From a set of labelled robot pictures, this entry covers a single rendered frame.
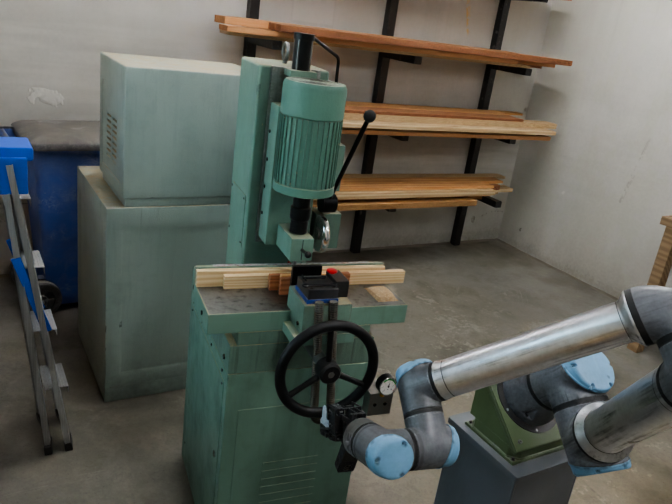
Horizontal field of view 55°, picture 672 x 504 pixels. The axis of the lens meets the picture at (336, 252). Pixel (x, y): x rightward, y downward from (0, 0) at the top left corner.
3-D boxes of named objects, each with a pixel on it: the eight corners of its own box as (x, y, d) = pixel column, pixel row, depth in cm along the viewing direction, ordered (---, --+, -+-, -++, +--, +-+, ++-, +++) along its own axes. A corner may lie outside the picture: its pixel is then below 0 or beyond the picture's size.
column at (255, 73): (238, 292, 210) (257, 63, 185) (223, 265, 229) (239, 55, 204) (303, 289, 219) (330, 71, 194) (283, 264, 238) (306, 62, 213)
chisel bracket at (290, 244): (288, 266, 187) (291, 238, 184) (275, 248, 199) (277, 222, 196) (312, 265, 190) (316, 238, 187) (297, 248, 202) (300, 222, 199)
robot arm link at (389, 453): (416, 480, 136) (374, 485, 132) (388, 461, 147) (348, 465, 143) (418, 435, 135) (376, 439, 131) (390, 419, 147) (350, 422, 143)
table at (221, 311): (212, 353, 164) (214, 331, 162) (191, 301, 190) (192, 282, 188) (420, 337, 188) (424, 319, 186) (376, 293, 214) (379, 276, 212)
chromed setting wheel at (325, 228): (320, 258, 204) (325, 221, 199) (307, 244, 214) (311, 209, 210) (329, 258, 205) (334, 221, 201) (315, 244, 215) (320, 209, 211)
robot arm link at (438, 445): (455, 409, 145) (407, 412, 140) (468, 462, 140) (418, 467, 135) (435, 420, 152) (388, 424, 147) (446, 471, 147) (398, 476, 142)
